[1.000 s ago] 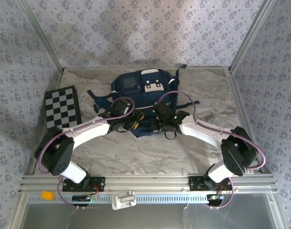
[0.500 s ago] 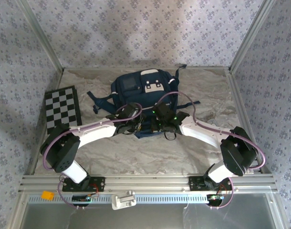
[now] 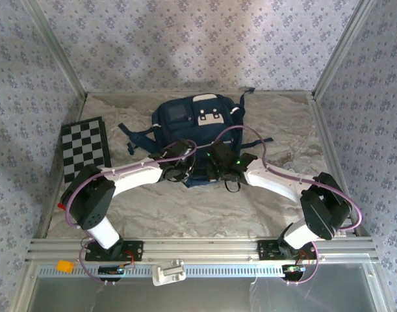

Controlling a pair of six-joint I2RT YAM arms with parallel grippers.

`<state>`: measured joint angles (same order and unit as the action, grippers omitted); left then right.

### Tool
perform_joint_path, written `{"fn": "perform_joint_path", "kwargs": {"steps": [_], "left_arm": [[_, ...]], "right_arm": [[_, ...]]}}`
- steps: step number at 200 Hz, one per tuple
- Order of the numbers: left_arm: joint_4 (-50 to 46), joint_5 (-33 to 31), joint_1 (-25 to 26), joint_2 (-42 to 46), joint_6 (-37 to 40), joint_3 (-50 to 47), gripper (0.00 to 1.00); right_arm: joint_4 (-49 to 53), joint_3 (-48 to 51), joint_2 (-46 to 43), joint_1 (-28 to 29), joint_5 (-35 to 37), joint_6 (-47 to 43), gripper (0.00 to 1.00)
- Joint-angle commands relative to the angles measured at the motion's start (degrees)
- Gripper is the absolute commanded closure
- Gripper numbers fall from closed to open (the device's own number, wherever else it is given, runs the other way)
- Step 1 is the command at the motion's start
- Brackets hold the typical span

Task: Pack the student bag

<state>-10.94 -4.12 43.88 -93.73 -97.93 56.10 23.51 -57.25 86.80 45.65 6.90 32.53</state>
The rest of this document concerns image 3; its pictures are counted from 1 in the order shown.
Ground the small circuit board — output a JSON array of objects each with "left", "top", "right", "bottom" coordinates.
[
  {"left": 97, "top": 265, "right": 126, "bottom": 277},
  {"left": 281, "top": 264, "right": 307, "bottom": 276}
]

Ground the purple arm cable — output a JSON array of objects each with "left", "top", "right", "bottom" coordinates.
[
  {"left": 64, "top": 142, "right": 199, "bottom": 287},
  {"left": 214, "top": 125, "right": 363, "bottom": 287}
]

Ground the aluminium front rail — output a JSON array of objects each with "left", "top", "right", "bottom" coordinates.
[{"left": 25, "top": 237, "right": 379, "bottom": 263}]

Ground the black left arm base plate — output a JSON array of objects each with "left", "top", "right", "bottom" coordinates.
[{"left": 84, "top": 240, "right": 144, "bottom": 263}]

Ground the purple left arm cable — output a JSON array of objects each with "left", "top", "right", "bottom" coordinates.
[{"left": 64, "top": 142, "right": 199, "bottom": 287}]

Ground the black grey chessboard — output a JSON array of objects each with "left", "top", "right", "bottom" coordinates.
[{"left": 60, "top": 116, "right": 112, "bottom": 188}]

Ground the navy blue backpack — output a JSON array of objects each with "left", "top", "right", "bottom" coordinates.
[{"left": 118, "top": 86, "right": 274, "bottom": 189}]

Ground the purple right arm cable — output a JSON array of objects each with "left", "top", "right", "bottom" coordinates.
[{"left": 214, "top": 125, "right": 363, "bottom": 287}]

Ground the grey metal panel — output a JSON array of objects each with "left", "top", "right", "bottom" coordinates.
[{"left": 25, "top": 263, "right": 392, "bottom": 312}]

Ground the grey slotted cable duct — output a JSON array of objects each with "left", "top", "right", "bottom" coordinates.
[{"left": 38, "top": 263, "right": 370, "bottom": 279}]

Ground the left small circuit board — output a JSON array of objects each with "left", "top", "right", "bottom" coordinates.
[{"left": 97, "top": 265, "right": 126, "bottom": 277}]

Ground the aluminium side rail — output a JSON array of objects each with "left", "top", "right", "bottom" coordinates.
[{"left": 310, "top": 94, "right": 361, "bottom": 237}]

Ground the right small circuit board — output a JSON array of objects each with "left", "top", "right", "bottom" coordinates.
[{"left": 281, "top": 264, "right": 307, "bottom": 276}]

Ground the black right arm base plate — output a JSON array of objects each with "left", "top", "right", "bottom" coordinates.
[{"left": 257, "top": 240, "right": 317, "bottom": 261}]

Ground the aluminium frame post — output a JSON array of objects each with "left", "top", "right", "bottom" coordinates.
[
  {"left": 311, "top": 0, "right": 378, "bottom": 101},
  {"left": 22, "top": 0, "right": 88, "bottom": 101}
]

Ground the white plastic bracket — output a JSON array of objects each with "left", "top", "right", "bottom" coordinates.
[{"left": 151, "top": 259, "right": 188, "bottom": 287}]

